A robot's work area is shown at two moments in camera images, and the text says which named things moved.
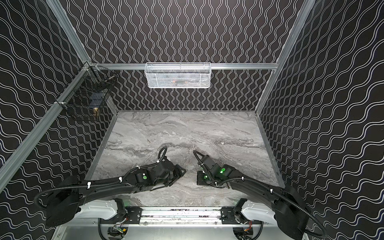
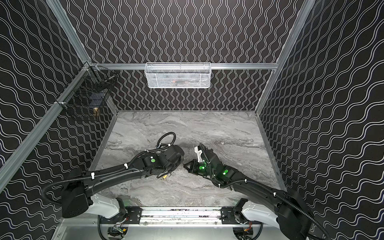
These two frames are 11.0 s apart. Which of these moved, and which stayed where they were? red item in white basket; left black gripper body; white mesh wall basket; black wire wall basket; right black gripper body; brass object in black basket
Moved: left black gripper body; right black gripper body
Stayed: black wire wall basket; white mesh wall basket; brass object in black basket; red item in white basket
